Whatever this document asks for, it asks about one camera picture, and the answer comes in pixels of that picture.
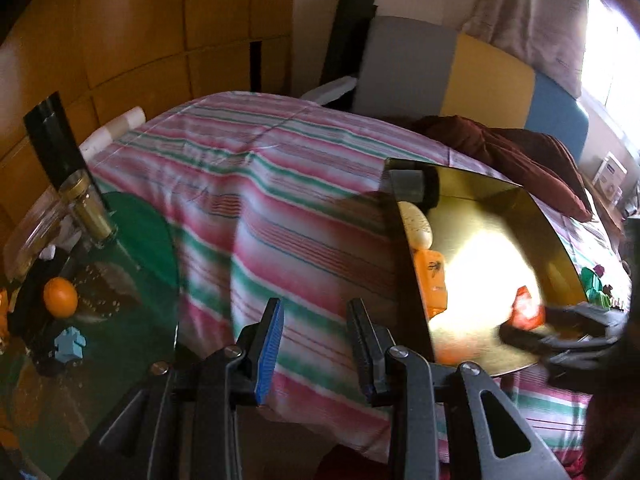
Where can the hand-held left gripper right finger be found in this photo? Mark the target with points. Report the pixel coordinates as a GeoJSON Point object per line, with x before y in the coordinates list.
{"type": "Point", "coordinates": [361, 350]}

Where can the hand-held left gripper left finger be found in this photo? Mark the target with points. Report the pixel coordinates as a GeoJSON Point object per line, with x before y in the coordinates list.
{"type": "Point", "coordinates": [267, 355]}

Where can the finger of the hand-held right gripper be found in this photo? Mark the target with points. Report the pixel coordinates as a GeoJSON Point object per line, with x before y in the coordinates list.
{"type": "Point", "coordinates": [535, 340]}
{"type": "Point", "coordinates": [580, 314]}

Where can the red toy block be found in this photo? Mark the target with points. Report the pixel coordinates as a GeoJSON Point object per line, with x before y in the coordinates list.
{"type": "Point", "coordinates": [525, 307]}

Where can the gold metal tray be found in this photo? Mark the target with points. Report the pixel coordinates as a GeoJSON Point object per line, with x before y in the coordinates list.
{"type": "Point", "coordinates": [490, 240]}

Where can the green toy blocks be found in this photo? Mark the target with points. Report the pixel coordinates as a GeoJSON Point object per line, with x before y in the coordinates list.
{"type": "Point", "coordinates": [597, 287]}

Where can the orange toy block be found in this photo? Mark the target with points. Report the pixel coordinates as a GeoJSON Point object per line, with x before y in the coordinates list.
{"type": "Point", "coordinates": [430, 280]}

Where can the cream egg-shaped toy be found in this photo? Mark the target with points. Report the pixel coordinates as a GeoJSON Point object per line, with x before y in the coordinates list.
{"type": "Point", "coordinates": [417, 225]}

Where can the white printed box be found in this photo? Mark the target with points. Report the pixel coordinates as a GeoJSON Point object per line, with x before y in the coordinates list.
{"type": "Point", "coordinates": [610, 175]}

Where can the striped bed cover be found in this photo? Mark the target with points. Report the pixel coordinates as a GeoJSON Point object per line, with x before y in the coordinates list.
{"type": "Point", "coordinates": [300, 210]}

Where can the green glass table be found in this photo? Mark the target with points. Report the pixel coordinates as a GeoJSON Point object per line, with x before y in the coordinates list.
{"type": "Point", "coordinates": [125, 285]}

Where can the brown duvet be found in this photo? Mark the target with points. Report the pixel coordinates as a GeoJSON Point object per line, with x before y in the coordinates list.
{"type": "Point", "coordinates": [520, 160]}

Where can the grey cylinder toy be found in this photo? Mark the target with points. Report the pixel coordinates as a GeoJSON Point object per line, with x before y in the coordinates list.
{"type": "Point", "coordinates": [410, 185]}

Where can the blue toy piece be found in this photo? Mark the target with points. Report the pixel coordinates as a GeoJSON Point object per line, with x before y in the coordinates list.
{"type": "Point", "coordinates": [70, 345]}

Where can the orange fruit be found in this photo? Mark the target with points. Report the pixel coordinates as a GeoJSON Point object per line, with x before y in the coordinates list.
{"type": "Point", "coordinates": [61, 297]}

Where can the glass jar with gold lid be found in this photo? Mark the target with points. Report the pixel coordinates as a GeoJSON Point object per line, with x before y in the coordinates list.
{"type": "Point", "coordinates": [90, 207]}

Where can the grey yellow blue headboard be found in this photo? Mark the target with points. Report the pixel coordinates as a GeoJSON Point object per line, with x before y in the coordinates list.
{"type": "Point", "coordinates": [490, 75]}

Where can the clear glass dish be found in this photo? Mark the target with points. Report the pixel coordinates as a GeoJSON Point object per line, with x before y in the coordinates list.
{"type": "Point", "coordinates": [30, 235]}

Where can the white roll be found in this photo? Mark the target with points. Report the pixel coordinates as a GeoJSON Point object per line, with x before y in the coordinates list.
{"type": "Point", "coordinates": [112, 132]}

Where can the black flat box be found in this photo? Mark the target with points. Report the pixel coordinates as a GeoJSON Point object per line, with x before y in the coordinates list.
{"type": "Point", "coordinates": [52, 145]}

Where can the beige curtain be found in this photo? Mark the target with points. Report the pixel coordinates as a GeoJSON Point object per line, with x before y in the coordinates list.
{"type": "Point", "coordinates": [535, 15]}

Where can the black rolled mat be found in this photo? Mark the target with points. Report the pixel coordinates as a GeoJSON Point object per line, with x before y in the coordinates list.
{"type": "Point", "coordinates": [347, 35]}

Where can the wooden wardrobe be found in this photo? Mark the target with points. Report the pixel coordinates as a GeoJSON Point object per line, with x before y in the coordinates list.
{"type": "Point", "coordinates": [125, 35]}

